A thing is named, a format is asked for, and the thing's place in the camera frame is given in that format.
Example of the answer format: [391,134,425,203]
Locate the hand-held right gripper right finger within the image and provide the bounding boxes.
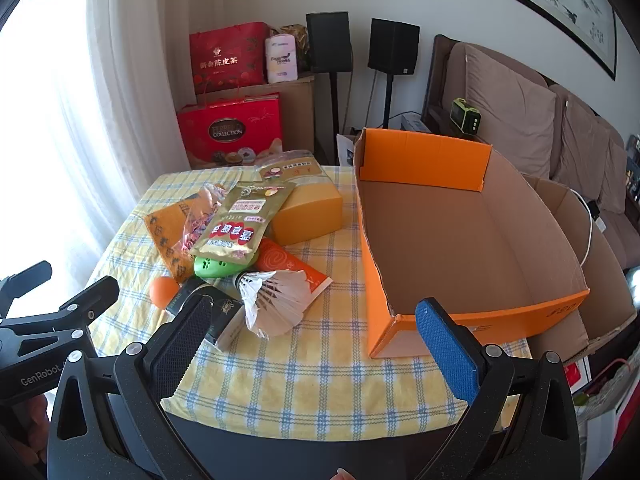
[415,298,583,480]

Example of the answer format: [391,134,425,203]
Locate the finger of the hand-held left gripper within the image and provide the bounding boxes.
[0,276,121,346]
[0,261,53,318]

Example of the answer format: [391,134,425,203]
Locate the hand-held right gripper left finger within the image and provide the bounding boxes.
[47,292,216,480]

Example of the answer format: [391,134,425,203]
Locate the small black box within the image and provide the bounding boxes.
[167,277,246,351]

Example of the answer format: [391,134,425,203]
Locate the white feather shuttlecock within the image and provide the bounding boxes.
[236,269,313,339]

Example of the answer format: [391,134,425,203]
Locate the orange cardboard box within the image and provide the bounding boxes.
[354,127,592,360]

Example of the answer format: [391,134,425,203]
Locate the gold packet with red label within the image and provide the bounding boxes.
[189,181,297,268]

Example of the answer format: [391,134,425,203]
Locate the person's left hand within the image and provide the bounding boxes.
[25,394,53,436]

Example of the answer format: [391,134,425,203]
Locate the orange ball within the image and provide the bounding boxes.
[150,276,180,308]

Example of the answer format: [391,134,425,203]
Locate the green plastic case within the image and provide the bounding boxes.
[194,255,258,279]

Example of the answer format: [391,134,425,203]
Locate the orange printed cloth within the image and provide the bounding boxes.
[144,200,201,285]

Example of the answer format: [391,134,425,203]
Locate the red and white carton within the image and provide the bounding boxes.
[565,360,593,392]

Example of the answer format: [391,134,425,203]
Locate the yellow checkered tablecloth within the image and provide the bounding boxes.
[87,164,531,443]

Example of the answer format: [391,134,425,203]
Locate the orange and white packet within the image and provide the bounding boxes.
[252,237,333,306]

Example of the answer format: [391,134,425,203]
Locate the brown cardboard box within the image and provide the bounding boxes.
[522,174,638,361]

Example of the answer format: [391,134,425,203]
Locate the white curtain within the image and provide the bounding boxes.
[0,0,226,321]

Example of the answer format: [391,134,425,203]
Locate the yellow box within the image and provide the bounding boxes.
[267,182,345,246]

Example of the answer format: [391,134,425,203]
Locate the clear sticker packet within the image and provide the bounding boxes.
[257,152,331,186]

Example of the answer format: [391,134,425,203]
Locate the white paper bag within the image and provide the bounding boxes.
[336,132,362,166]

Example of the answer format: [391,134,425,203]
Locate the grey device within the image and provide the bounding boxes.
[400,113,433,133]

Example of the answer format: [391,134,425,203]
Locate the beige sofa cushion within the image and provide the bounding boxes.
[600,135,640,221]
[462,44,558,181]
[550,85,626,211]

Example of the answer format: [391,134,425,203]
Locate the green clock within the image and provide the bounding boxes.
[450,98,483,136]

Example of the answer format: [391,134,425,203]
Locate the black speaker stand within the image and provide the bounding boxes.
[382,75,396,130]
[327,72,341,166]

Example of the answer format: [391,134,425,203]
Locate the large brown carton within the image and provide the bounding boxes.
[197,74,316,156]

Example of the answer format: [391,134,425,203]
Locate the brown sofa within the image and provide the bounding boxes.
[422,34,640,281]

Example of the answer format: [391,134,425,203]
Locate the red gift bag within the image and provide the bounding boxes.
[189,21,270,95]

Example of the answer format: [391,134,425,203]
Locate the white tissue pack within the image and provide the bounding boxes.
[265,35,299,84]

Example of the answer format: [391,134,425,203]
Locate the black speaker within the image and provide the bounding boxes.
[368,18,420,77]
[306,11,352,74]

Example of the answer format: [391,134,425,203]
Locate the gold foil package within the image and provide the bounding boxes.
[280,24,311,73]

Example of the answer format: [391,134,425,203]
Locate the white cable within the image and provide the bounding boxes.
[565,185,601,266]

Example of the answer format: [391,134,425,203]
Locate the red gift box with handle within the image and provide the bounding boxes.
[176,92,283,170]

